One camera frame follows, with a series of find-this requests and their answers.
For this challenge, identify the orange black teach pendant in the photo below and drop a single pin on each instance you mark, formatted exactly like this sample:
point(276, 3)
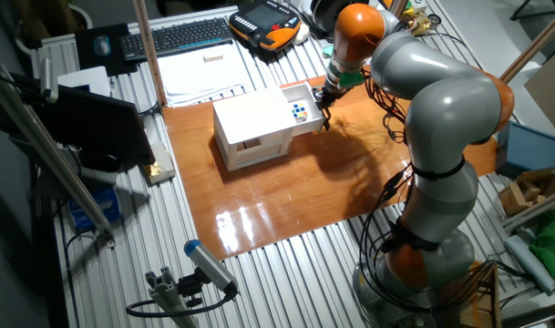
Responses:
point(265, 18)

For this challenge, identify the small wooden block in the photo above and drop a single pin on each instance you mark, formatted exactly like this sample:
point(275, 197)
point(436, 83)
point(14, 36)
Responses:
point(213, 58)

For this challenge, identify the open cardboard box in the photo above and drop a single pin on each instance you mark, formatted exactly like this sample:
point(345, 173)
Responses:
point(527, 191)

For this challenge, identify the short aluminium profile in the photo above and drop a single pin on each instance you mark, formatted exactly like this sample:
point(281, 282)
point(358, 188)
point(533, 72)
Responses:
point(167, 296)

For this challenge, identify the black monitor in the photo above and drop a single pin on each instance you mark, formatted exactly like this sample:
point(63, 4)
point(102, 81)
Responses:
point(99, 127)

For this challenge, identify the Rubik's cube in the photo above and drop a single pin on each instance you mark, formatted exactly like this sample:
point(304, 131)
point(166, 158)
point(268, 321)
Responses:
point(300, 113)

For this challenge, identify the grey computer mouse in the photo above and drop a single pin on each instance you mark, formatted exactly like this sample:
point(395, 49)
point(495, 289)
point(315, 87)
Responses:
point(102, 45)

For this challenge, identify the wooden post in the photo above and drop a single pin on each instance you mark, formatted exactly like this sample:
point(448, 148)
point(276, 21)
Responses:
point(148, 50)
point(532, 45)
point(399, 5)

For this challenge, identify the silver depth camera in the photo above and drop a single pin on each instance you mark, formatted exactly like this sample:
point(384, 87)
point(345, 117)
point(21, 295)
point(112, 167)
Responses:
point(49, 79)

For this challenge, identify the blue box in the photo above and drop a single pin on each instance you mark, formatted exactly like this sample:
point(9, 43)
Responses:
point(527, 150)

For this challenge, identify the blue tissue pack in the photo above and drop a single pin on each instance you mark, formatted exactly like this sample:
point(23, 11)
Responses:
point(95, 209)

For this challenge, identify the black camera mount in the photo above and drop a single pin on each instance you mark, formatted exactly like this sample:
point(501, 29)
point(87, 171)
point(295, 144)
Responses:
point(190, 287)

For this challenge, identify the brown cardboard sheet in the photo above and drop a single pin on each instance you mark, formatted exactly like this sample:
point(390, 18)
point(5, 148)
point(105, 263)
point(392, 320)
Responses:
point(550, 95)

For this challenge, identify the aluminium frame beam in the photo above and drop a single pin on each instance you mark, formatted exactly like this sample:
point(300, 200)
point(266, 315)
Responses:
point(54, 155)

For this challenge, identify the white paper roll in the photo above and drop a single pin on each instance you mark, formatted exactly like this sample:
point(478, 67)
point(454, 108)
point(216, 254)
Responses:
point(530, 264)

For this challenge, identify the black computer keyboard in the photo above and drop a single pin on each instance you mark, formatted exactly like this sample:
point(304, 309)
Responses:
point(177, 38)

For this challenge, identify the silver camera with blue end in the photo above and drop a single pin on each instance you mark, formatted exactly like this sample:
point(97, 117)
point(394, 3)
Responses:
point(208, 264)

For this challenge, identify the small box with gold foil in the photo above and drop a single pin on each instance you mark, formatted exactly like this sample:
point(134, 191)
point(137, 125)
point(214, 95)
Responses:
point(161, 164)

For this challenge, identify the aluminium bar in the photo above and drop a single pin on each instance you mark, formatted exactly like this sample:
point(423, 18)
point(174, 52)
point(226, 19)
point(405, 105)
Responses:
point(537, 207)

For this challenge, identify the white drawer cabinet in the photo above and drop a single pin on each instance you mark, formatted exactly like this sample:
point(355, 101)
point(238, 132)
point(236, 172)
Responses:
point(254, 116)

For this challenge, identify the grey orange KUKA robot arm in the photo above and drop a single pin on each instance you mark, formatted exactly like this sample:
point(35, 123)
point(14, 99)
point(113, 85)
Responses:
point(450, 109)

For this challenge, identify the black mouse pad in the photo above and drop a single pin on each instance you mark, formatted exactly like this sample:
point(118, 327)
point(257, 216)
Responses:
point(88, 64)

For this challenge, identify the white flat box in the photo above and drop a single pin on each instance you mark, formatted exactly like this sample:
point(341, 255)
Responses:
point(85, 79)

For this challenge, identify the white round object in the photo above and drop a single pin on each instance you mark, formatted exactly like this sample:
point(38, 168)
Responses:
point(301, 35)

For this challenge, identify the glossy wooden board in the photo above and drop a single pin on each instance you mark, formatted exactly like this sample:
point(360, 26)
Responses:
point(268, 205)

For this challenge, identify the white paper stack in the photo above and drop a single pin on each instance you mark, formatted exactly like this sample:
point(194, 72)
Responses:
point(199, 77)

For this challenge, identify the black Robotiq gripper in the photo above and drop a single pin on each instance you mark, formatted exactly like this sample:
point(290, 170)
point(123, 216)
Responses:
point(334, 95)

